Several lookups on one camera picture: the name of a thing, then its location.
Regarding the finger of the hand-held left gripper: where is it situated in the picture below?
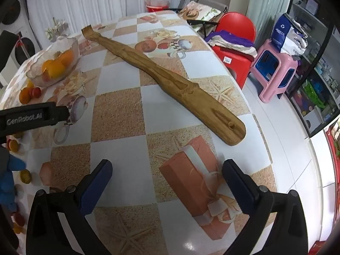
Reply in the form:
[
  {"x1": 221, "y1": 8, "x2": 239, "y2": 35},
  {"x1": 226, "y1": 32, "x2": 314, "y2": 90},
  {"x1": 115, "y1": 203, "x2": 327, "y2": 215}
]
[{"x1": 54, "y1": 106, "x2": 70, "y2": 125}]

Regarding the white and blue bag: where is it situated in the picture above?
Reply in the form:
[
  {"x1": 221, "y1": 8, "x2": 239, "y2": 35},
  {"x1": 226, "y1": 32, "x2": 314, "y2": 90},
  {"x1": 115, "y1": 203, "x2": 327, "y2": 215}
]
[{"x1": 270, "y1": 13, "x2": 309, "y2": 57}]

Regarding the grey folding chair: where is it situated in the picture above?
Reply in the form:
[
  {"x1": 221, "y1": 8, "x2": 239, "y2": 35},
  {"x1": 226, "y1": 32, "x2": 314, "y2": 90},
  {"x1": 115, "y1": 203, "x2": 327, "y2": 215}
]
[{"x1": 186, "y1": 0, "x2": 229, "y2": 38}]

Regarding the person's left hand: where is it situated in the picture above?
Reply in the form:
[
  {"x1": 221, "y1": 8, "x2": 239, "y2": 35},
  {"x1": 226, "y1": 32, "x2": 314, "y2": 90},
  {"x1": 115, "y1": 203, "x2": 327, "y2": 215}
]
[{"x1": 0, "y1": 151, "x2": 26, "y2": 211}]

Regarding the white washing machine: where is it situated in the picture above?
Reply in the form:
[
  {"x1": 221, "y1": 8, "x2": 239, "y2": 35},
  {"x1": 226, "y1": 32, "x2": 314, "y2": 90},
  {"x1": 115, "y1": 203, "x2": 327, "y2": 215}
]
[{"x1": 0, "y1": 0, "x2": 36, "y2": 67}]

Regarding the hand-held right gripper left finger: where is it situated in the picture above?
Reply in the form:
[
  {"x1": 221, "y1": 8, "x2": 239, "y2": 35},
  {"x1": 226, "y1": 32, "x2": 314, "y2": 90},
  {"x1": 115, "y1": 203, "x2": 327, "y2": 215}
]
[{"x1": 26, "y1": 159, "x2": 113, "y2": 255}]

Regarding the purple and white towel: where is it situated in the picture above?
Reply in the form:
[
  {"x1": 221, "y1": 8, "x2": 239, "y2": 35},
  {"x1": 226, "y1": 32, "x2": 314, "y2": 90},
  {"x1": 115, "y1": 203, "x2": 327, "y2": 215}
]
[{"x1": 204, "y1": 30, "x2": 258, "y2": 59}]

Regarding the clear glass bowl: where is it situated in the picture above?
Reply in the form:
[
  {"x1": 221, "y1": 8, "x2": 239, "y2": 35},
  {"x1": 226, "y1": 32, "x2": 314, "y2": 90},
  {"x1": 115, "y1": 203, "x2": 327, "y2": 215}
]
[{"x1": 26, "y1": 37, "x2": 79, "y2": 88}]

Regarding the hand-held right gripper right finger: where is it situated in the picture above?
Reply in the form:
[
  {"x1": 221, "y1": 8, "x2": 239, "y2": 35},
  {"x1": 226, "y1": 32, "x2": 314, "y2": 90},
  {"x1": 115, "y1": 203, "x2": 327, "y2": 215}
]
[{"x1": 222, "y1": 159, "x2": 309, "y2": 255}]

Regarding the red plastic chair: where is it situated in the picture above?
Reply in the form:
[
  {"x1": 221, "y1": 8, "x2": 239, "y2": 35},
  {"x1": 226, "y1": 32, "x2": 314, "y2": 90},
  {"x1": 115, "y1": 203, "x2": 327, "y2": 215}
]
[{"x1": 211, "y1": 12, "x2": 257, "y2": 89}]

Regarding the printed cushion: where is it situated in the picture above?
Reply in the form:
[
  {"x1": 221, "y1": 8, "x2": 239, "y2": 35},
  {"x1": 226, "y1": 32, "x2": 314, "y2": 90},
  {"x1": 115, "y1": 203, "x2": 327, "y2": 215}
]
[{"x1": 178, "y1": 0, "x2": 222, "y2": 23}]

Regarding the red bucket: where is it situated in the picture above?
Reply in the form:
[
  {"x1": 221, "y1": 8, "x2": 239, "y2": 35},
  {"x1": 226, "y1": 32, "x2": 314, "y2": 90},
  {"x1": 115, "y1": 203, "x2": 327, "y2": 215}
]
[{"x1": 145, "y1": 0, "x2": 170, "y2": 12}]

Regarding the pink plastic stool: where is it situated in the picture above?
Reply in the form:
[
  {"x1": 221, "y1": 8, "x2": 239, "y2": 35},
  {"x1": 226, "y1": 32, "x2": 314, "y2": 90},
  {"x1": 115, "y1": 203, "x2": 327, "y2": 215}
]
[{"x1": 248, "y1": 38, "x2": 299, "y2": 103}]

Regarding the printed checkered tablecloth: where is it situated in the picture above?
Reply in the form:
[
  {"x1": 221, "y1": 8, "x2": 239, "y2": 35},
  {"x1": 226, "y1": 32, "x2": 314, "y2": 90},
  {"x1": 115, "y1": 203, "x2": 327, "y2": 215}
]
[{"x1": 0, "y1": 10, "x2": 278, "y2": 255}]

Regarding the white flower ornament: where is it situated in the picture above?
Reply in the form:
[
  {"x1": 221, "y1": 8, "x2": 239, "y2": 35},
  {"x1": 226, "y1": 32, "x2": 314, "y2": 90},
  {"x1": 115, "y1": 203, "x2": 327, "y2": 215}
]
[{"x1": 45, "y1": 17, "x2": 69, "y2": 41}]

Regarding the glass door cabinet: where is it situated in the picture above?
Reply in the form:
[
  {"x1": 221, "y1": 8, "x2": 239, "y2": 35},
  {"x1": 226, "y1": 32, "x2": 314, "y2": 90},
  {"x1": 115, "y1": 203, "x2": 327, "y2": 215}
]
[{"x1": 285, "y1": 0, "x2": 340, "y2": 139}]

